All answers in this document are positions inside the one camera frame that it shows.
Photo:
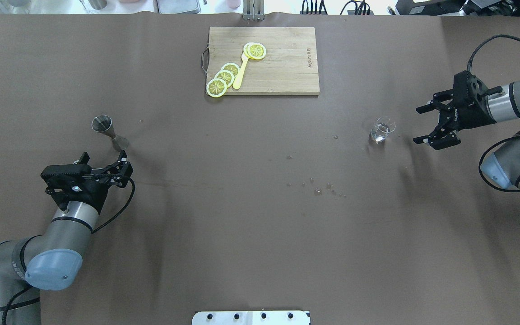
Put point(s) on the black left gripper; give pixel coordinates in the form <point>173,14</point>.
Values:
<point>92,192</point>

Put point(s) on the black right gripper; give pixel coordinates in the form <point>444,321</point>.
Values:
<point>473,114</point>

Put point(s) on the steel jigger measuring cup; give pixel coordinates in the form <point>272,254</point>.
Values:
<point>103,124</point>

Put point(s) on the small clear glass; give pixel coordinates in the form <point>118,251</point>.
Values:
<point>382,127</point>

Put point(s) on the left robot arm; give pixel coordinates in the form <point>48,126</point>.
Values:
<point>51,261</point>

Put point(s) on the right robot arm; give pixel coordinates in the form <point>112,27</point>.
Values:
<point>499,165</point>

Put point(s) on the yellow plastic knife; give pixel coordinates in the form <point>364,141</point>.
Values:
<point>244,60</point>

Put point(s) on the wooden cutting board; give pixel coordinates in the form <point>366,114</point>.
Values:
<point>290,66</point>

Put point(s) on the metal tray scale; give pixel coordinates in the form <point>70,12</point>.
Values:
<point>178,6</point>

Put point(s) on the lemon slice on knife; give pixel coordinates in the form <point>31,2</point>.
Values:
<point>254,50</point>

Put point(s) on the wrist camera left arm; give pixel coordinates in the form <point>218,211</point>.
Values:
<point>66,177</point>

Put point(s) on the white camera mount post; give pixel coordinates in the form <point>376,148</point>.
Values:
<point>269,317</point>

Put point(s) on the aluminium frame post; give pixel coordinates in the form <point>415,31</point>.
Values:
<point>253,10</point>

